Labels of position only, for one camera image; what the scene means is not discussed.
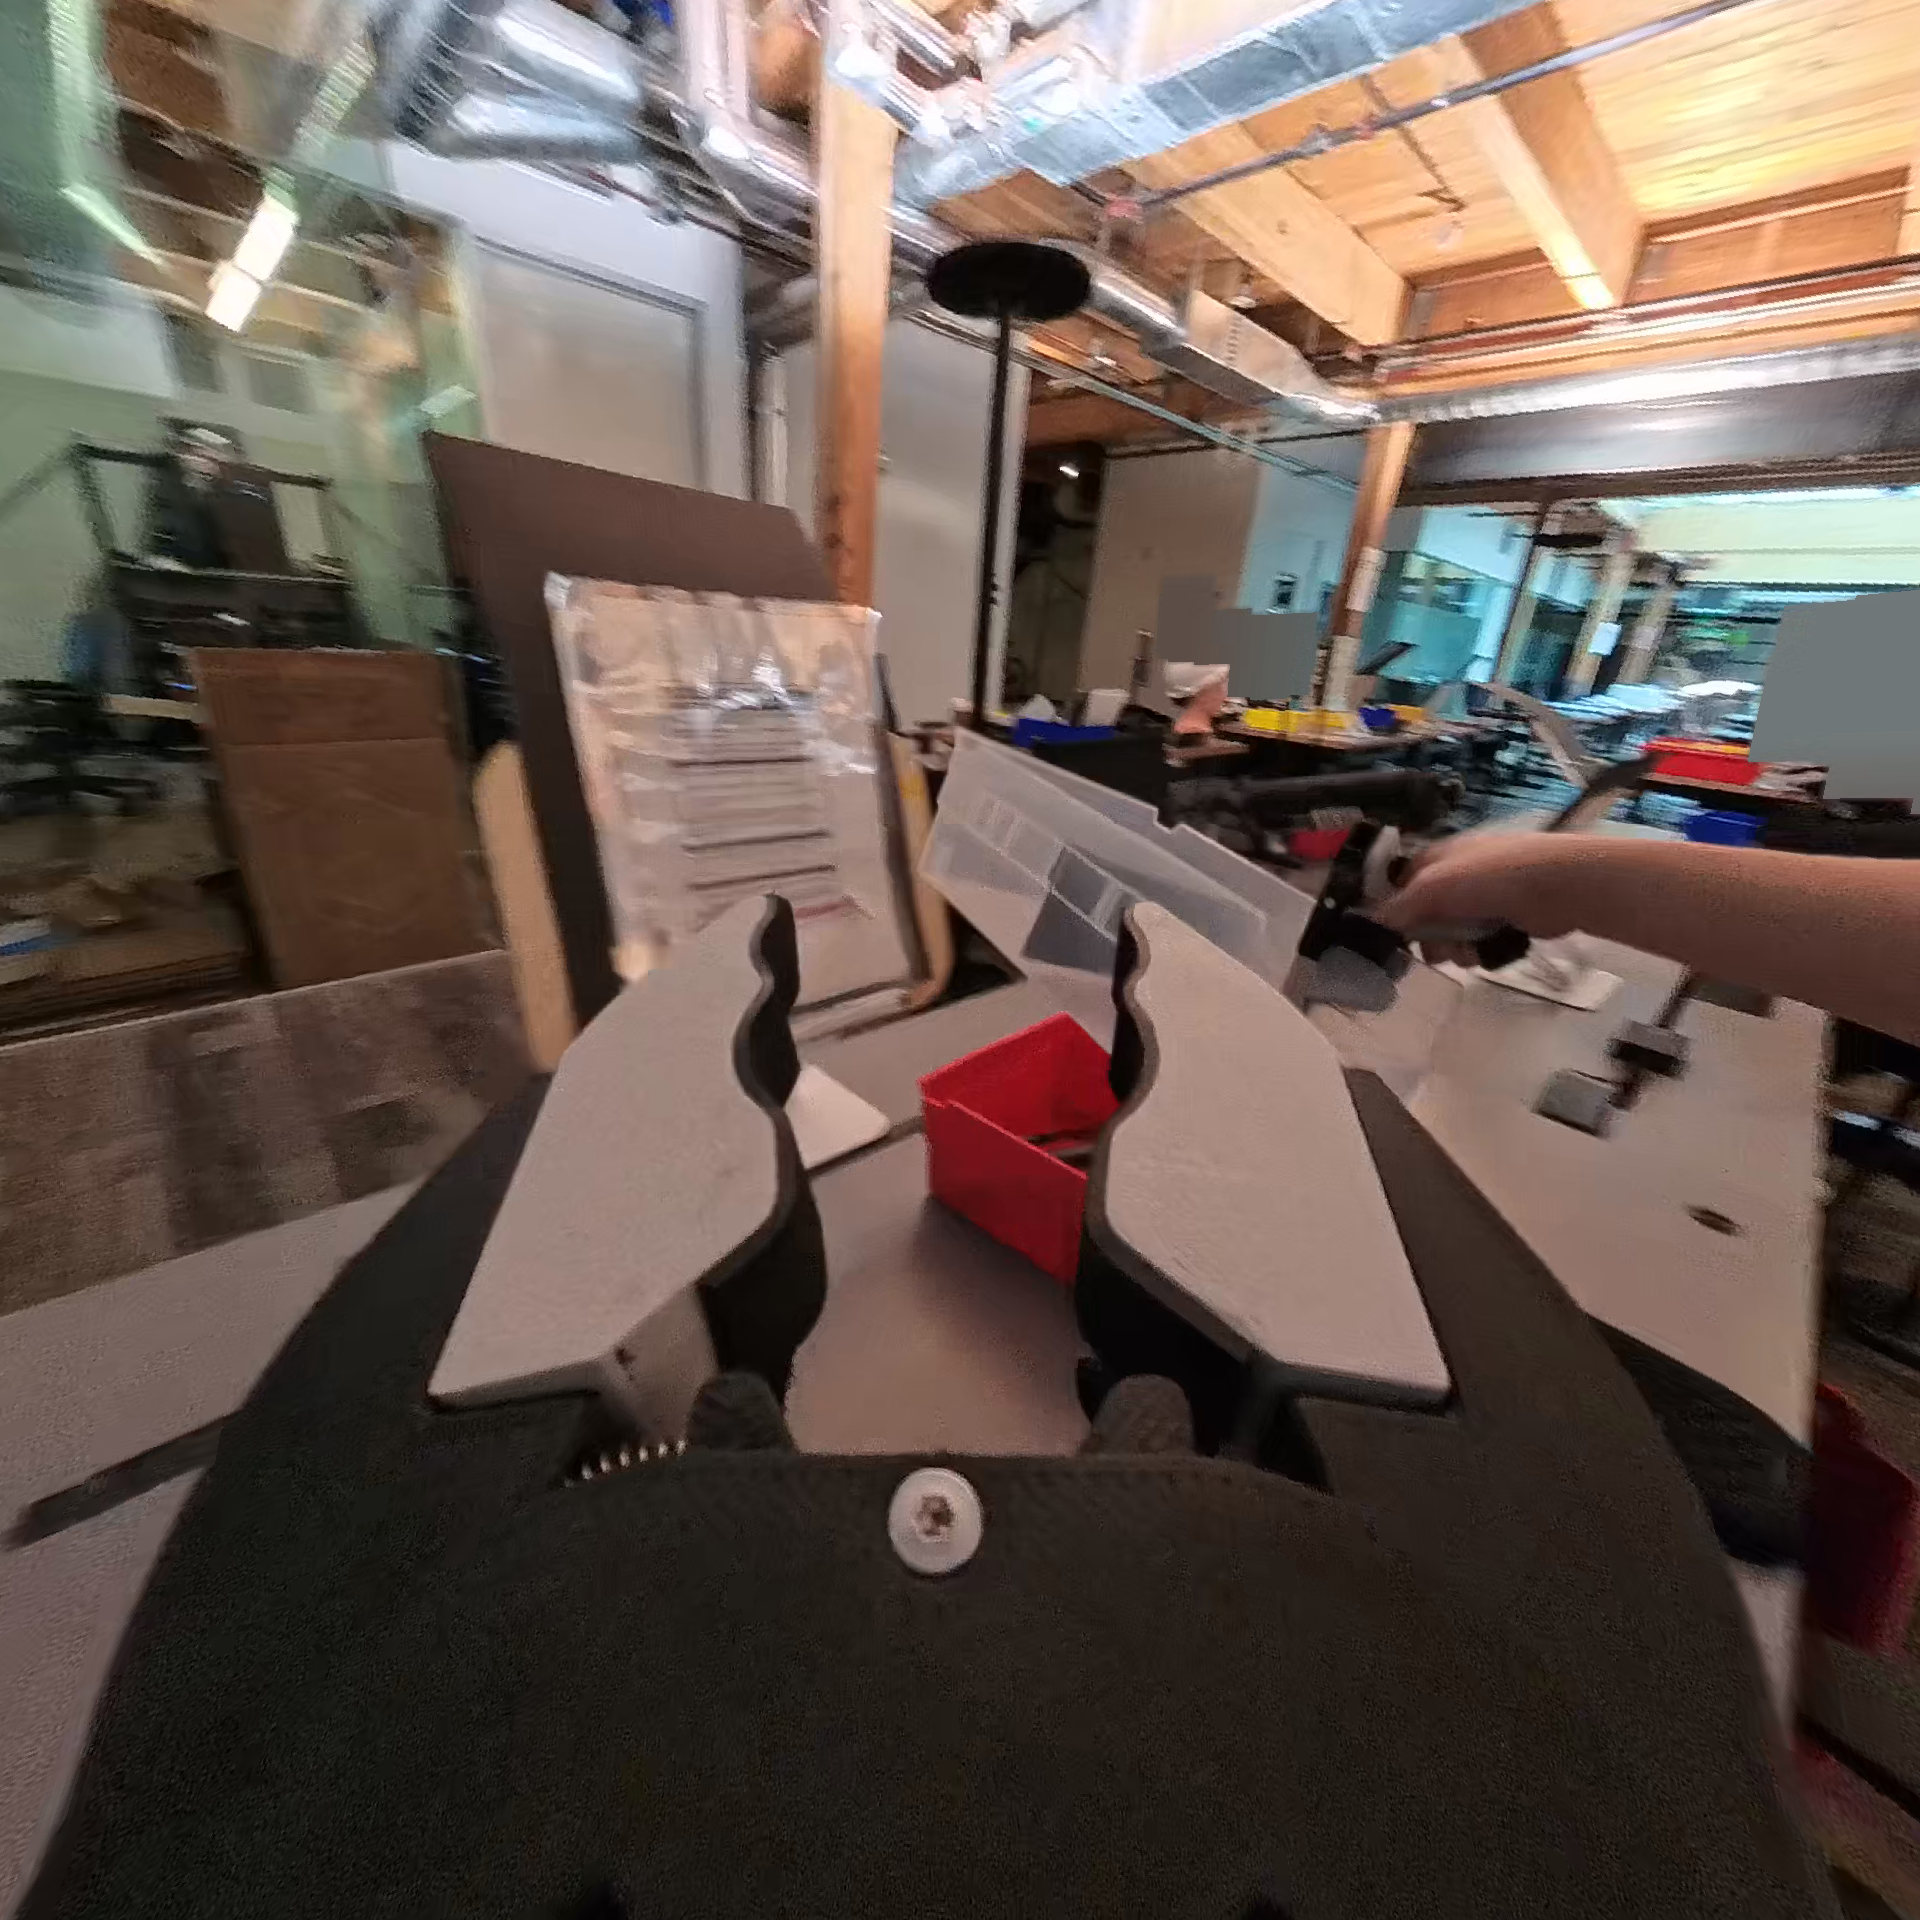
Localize flexible silver duct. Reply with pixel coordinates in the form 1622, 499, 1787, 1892
1031, 266, 1386, 428

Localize white door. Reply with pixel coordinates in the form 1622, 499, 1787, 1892
461, 236, 709, 499

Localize silver spiral duct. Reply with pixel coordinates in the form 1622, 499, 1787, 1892
341, 0, 755, 200

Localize red plastic bin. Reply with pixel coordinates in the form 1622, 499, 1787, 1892
913, 1012, 1127, 1287
1637, 732, 1767, 791

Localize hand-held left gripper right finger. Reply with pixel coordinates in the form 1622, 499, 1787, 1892
1071, 900, 1458, 1412

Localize grey rectangular duct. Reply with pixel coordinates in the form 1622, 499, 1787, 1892
836, 0, 1506, 200

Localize wooden post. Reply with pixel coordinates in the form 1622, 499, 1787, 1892
806, 72, 905, 606

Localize person's right forearm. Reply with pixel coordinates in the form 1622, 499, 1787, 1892
1560, 833, 1920, 1043

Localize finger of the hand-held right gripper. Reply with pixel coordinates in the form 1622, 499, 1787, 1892
1301, 952, 1415, 1028

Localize black floor pole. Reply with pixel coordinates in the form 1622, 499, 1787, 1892
923, 236, 1096, 726

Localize instruction board stand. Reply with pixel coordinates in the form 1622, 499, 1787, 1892
1474, 678, 1662, 1013
420, 432, 965, 1175

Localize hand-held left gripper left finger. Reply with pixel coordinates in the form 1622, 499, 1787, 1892
425, 894, 834, 1412

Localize black metal shelf rack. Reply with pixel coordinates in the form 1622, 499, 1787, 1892
64, 423, 357, 665

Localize person's right hand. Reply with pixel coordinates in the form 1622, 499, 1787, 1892
1367, 828, 1579, 948

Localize clear plastic bin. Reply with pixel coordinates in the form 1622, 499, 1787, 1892
911, 726, 1467, 1086

